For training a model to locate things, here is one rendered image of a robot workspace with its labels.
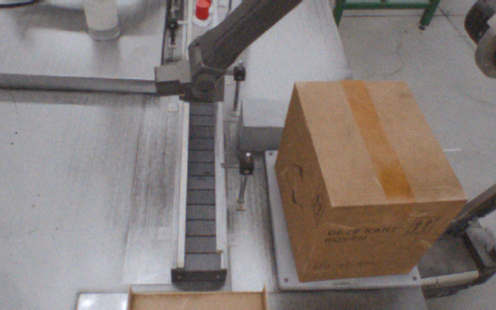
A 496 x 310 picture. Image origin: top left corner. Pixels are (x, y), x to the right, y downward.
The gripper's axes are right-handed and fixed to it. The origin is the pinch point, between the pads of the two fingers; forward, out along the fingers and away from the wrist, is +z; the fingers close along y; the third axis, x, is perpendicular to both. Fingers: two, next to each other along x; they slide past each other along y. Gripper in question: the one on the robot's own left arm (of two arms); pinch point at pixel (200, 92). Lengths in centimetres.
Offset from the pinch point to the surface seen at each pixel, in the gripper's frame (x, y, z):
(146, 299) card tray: 43.4, 10.2, -21.7
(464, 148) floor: 6, -145, 114
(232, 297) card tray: 43.4, -6.2, -21.9
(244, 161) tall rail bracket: 16.8, -8.7, -17.8
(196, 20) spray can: -18.1, 1.2, 0.7
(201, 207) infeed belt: 26.7, -0.3, -14.2
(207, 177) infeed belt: 20.4, -1.7, -9.1
